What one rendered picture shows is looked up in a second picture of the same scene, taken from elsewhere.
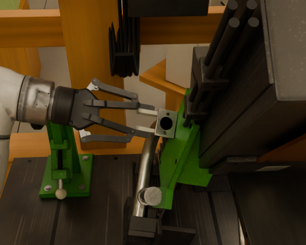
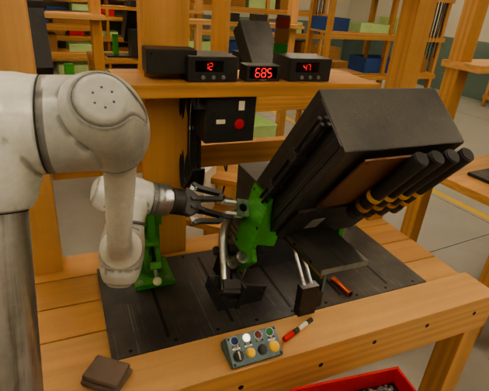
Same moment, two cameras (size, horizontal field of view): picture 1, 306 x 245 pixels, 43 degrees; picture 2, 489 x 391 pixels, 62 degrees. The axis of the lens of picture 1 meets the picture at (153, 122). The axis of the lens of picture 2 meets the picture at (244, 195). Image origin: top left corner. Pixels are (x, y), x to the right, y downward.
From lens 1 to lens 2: 58 cm
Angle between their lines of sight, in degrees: 23
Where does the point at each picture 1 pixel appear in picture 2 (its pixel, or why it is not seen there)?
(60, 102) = (179, 197)
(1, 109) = (144, 203)
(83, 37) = (161, 161)
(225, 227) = (280, 284)
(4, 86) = (145, 188)
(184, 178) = (261, 240)
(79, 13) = (161, 144)
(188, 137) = (266, 208)
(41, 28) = not seen: hidden behind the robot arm
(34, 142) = not seen: hidden behind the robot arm
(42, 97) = (168, 194)
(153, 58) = not seen: hidden behind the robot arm
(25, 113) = (158, 205)
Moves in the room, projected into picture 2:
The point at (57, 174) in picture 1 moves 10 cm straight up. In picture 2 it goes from (154, 265) to (153, 239)
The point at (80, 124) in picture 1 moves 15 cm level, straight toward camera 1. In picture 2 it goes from (191, 212) to (217, 237)
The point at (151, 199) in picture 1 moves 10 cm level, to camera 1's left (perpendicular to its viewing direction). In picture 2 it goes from (241, 258) to (209, 263)
